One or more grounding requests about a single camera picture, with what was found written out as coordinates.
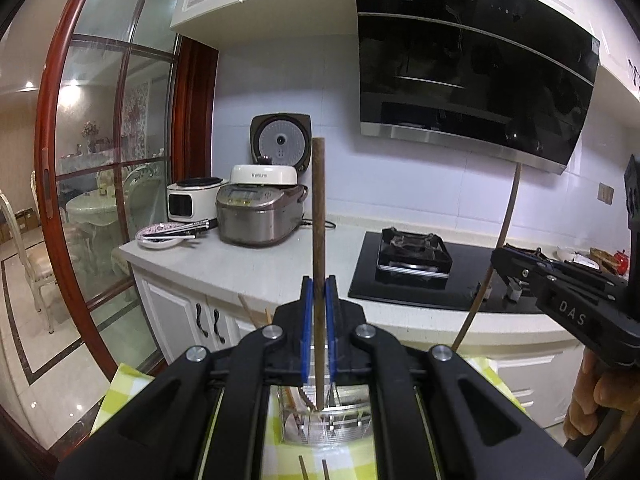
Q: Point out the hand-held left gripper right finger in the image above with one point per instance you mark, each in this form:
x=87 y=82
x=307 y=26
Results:
x=330 y=330

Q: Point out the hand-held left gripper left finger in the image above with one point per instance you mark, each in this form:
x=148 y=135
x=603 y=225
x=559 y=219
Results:
x=307 y=330

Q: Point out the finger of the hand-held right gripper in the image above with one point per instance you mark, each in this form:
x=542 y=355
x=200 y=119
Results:
x=575 y=272
x=515 y=270

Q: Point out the light wooden chopstick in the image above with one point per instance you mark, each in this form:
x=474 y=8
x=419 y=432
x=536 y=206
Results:
x=507 y=220

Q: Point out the person's right hand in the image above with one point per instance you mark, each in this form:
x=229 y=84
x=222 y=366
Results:
x=585 y=395

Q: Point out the brown wooden chopstick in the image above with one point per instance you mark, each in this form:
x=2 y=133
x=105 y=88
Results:
x=246 y=310
x=268 y=316

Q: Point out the small red pot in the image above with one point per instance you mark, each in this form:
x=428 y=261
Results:
x=621 y=261

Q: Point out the black gas stove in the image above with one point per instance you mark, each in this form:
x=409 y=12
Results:
x=370 y=270

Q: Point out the white speckled countertop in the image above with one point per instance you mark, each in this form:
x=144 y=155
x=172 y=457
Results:
x=260 y=270

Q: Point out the silver rice cooker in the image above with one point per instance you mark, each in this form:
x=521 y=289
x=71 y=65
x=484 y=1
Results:
x=260 y=215

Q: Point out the white lower cabinet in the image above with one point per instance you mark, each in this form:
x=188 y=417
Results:
x=170 y=310

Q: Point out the pink patterned plate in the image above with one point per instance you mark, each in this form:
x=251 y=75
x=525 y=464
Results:
x=162 y=242

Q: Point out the small white black-top appliance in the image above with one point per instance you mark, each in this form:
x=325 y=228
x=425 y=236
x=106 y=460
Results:
x=182 y=202

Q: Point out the silver rice cooker open lid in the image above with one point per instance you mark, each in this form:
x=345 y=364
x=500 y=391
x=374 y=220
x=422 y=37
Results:
x=280 y=145

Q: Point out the black range hood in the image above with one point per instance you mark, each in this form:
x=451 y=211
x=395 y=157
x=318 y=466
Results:
x=450 y=60

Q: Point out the red wooden glass door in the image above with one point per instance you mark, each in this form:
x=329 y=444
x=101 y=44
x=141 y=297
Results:
x=195 y=110

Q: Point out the white dining table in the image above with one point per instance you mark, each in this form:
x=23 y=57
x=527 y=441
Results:
x=85 y=207

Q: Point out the white ornate chair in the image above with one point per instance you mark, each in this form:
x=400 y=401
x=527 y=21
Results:
x=40 y=265

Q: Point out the cardboard boxes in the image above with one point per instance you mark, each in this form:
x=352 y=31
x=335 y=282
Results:
x=26 y=220

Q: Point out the wall socket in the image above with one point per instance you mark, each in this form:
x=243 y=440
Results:
x=606 y=193

